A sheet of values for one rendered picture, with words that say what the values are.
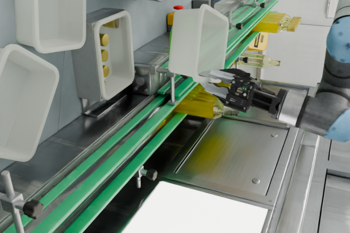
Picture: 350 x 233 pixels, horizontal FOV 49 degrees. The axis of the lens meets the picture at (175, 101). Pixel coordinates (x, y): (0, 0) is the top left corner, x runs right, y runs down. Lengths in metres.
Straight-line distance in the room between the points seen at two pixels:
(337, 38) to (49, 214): 0.65
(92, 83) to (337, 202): 0.77
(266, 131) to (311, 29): 5.86
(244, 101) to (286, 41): 6.47
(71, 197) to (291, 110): 0.50
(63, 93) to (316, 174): 0.79
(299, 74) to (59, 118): 6.62
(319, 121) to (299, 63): 6.56
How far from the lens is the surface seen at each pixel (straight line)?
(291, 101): 0.85
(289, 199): 1.12
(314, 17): 7.15
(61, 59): 1.04
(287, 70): 7.47
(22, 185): 0.90
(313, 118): 0.85
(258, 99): 0.86
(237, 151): 1.28
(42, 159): 0.96
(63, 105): 1.08
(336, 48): 0.77
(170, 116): 1.29
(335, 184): 1.28
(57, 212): 0.83
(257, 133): 1.40
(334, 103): 0.86
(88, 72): 1.06
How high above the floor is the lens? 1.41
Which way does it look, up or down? 22 degrees down
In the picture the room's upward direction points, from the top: 100 degrees clockwise
